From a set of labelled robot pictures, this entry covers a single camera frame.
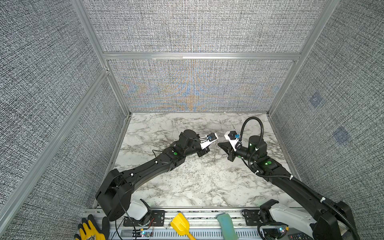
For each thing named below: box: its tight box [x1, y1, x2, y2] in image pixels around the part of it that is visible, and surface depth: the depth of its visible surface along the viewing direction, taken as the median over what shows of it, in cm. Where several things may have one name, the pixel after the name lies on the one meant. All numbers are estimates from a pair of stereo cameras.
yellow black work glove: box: [74, 214, 110, 240], surface depth 70 cm
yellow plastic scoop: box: [170, 212, 196, 240], surface depth 73 cm
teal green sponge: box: [215, 212, 239, 240], surface depth 71 cm
